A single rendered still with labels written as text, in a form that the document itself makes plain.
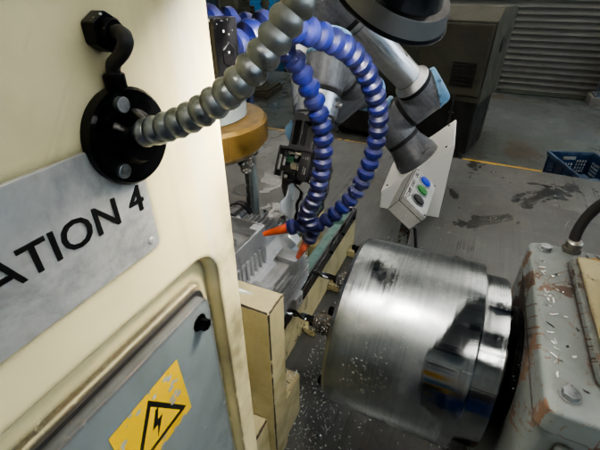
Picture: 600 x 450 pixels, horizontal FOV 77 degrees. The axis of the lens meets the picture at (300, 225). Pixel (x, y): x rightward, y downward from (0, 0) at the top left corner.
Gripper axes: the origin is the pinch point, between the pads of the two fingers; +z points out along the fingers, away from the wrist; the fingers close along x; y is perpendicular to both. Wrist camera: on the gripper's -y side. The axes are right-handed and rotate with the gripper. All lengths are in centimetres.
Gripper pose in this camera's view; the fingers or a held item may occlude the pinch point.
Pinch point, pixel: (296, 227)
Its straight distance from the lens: 70.7
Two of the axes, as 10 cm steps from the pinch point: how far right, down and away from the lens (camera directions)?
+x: 9.1, 2.2, -3.5
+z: -2.1, 9.8, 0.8
